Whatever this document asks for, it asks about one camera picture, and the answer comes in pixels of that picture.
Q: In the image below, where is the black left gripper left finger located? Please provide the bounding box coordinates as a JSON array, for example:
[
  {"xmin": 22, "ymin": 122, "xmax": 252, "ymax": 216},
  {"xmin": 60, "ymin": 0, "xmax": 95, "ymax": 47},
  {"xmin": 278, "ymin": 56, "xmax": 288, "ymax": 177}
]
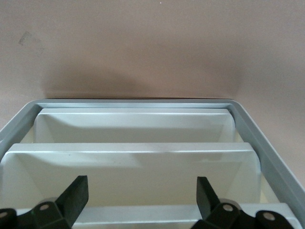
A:
[{"xmin": 0, "ymin": 175, "xmax": 90, "ymax": 229}]

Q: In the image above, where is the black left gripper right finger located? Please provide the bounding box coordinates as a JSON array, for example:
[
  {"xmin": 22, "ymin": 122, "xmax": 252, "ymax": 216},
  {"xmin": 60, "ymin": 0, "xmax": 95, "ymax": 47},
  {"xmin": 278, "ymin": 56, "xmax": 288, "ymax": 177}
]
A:
[{"xmin": 193, "ymin": 177, "xmax": 294, "ymax": 229}]

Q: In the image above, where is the cream plastic drawer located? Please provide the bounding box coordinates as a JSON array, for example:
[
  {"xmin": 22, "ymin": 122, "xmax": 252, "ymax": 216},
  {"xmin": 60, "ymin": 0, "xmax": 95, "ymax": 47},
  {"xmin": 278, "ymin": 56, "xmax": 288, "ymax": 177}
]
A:
[
  {"xmin": 33, "ymin": 107, "xmax": 236, "ymax": 144},
  {"xmin": 0, "ymin": 142, "xmax": 262, "ymax": 208},
  {"xmin": 14, "ymin": 198, "xmax": 295, "ymax": 229}
]

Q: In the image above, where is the white drawer cabinet housing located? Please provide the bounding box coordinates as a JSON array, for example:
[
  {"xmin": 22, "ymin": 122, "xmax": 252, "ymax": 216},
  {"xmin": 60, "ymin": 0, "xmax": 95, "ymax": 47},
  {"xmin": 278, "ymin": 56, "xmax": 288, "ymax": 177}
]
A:
[{"xmin": 0, "ymin": 98, "xmax": 305, "ymax": 229}]

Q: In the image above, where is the brown paper table cover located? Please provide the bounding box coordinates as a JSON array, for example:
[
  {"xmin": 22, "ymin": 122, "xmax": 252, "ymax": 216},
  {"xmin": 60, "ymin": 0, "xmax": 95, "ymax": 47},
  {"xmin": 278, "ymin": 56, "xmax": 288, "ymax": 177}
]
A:
[{"xmin": 0, "ymin": 0, "xmax": 305, "ymax": 100}]

